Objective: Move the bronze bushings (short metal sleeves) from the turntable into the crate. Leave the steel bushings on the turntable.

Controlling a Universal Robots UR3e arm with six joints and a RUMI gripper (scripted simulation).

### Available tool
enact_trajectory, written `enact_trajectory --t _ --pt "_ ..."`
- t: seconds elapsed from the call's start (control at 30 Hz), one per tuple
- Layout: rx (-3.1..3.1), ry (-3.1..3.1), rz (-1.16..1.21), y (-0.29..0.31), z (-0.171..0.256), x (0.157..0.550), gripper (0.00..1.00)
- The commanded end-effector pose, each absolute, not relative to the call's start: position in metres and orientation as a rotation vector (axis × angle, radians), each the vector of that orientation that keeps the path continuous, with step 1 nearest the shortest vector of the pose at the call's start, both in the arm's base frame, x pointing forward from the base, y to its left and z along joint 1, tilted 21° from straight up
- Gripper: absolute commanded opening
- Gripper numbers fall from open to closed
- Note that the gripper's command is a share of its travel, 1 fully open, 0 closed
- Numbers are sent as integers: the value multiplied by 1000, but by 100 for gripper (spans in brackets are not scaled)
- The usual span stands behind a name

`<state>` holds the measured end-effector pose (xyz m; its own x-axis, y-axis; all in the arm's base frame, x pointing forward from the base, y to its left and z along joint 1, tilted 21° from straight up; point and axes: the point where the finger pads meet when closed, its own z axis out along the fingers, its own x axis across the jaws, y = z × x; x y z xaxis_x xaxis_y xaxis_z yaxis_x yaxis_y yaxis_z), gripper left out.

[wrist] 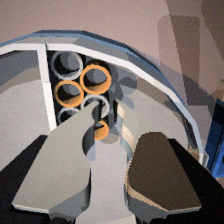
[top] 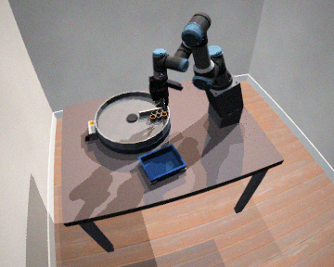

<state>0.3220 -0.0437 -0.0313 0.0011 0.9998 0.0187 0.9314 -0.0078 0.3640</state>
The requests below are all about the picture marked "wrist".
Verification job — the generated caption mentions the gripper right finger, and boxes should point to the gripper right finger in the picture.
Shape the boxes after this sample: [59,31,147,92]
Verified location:
[113,99,224,224]

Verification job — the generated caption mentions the blue open crate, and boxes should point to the blue open crate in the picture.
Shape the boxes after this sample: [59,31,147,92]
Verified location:
[202,79,224,178]

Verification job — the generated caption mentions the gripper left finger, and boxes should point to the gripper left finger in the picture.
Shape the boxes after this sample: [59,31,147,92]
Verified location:
[0,99,102,224]

